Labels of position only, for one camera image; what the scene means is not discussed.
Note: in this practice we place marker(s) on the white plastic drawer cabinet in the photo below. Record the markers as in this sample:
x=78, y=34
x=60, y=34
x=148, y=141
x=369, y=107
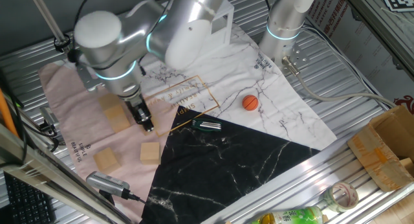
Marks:
x=221, y=39

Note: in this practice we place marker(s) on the marble pink black cloth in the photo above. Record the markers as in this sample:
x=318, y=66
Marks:
x=226, y=159

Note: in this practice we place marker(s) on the green tea bottle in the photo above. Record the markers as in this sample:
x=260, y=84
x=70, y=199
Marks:
x=291, y=216

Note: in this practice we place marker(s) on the white sheet with red print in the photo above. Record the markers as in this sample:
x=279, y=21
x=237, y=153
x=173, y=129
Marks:
x=362, y=46

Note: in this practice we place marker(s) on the aluminium frame post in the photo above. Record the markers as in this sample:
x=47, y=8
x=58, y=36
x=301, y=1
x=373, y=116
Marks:
x=48, y=173

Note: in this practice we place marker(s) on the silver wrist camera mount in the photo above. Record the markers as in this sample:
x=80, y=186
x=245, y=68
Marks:
x=89, y=78

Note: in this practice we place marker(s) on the small orange basketball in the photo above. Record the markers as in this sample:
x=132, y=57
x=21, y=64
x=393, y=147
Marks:
x=250, y=102

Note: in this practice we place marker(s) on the aluminium frame beam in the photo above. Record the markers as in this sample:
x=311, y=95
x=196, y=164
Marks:
x=381, y=26

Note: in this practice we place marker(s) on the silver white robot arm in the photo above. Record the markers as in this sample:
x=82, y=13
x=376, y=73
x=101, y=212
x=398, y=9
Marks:
x=284, y=17

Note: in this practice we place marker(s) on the black keyboard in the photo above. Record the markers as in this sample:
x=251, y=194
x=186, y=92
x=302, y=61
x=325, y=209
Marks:
x=27, y=203

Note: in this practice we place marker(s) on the brown cardboard box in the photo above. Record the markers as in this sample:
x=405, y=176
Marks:
x=381, y=149

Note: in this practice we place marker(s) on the silver depth camera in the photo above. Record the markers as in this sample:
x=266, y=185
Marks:
x=106, y=183

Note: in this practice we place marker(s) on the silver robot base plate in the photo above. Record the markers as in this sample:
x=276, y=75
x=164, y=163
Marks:
x=299, y=57

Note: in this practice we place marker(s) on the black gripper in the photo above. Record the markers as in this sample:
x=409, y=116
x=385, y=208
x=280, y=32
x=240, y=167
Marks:
x=138, y=110

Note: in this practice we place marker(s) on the clear tape roll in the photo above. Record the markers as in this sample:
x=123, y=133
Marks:
x=341, y=196

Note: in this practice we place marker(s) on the black white marker board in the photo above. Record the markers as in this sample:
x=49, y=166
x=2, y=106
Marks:
x=399, y=0

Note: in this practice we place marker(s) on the green holder with silver bits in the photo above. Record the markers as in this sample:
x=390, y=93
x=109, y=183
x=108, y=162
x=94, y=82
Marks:
x=207, y=125

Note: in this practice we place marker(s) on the small gray clamped device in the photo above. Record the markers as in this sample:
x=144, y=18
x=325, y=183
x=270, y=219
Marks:
x=48, y=117

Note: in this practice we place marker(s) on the orange pole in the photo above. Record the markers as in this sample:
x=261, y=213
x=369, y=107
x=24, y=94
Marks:
x=6, y=114

